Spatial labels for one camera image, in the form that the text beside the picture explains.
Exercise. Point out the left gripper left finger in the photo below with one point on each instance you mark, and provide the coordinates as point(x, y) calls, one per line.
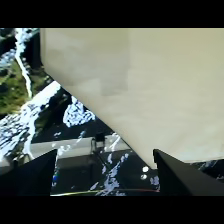
point(33, 176)

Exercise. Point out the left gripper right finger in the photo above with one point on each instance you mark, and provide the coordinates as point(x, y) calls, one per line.
point(183, 180)

